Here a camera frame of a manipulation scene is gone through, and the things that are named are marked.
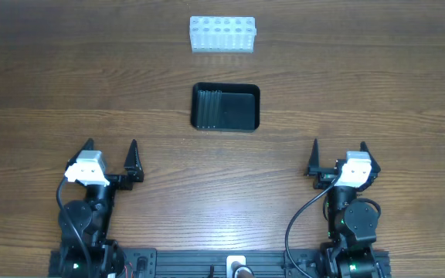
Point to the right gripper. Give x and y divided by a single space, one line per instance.
326 177

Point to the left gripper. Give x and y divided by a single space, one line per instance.
121 180

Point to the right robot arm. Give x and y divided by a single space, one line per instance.
355 224

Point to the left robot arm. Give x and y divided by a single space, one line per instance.
91 216

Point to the black tray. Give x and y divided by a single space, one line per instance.
245 88

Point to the white test tube rack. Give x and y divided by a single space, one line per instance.
211 40

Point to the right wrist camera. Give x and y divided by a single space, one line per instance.
357 170

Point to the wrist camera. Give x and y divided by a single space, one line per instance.
357 170
87 168

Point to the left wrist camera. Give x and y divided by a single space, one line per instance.
87 168

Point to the mounting rail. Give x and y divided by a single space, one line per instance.
191 264

